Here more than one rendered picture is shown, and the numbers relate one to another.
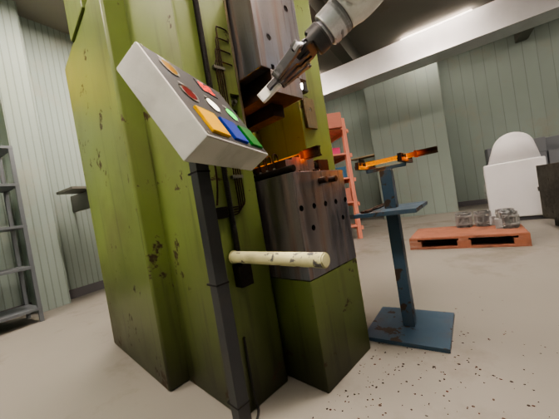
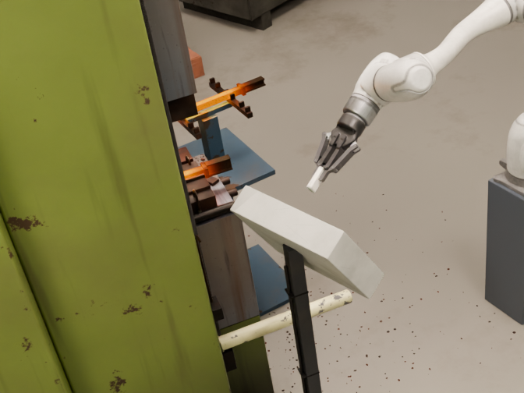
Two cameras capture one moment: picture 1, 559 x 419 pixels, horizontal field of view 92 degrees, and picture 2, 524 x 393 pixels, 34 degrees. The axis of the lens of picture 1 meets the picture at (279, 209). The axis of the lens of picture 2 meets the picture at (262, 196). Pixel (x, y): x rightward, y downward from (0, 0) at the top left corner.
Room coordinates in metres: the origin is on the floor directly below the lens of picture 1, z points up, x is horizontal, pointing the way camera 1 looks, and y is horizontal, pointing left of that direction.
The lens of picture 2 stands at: (-0.04, 1.70, 2.49)
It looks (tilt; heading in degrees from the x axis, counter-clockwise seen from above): 36 degrees down; 300
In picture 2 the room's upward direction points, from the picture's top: 10 degrees counter-clockwise
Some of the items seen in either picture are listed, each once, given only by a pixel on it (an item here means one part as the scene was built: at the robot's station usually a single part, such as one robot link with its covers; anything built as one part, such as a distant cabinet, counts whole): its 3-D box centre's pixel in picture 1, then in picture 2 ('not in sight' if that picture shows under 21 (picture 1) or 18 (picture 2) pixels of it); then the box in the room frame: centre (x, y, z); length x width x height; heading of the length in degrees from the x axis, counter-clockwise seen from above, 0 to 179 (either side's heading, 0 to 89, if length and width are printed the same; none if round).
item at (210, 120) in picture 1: (211, 123); not in sight; (0.63, 0.12, 1.01); 0.07 x 0.05 x 0.07; 160
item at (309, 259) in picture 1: (272, 258); (285, 319); (0.91, 0.05, 0.62); 0.44 x 0.05 x 0.05; 45
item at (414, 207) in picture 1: (392, 209); (216, 164); (1.49, -0.61, 0.67); 0.40 x 0.30 x 0.02; 144
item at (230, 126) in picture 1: (233, 131); not in sight; (0.72, 0.09, 1.01); 0.07 x 0.05 x 0.07; 160
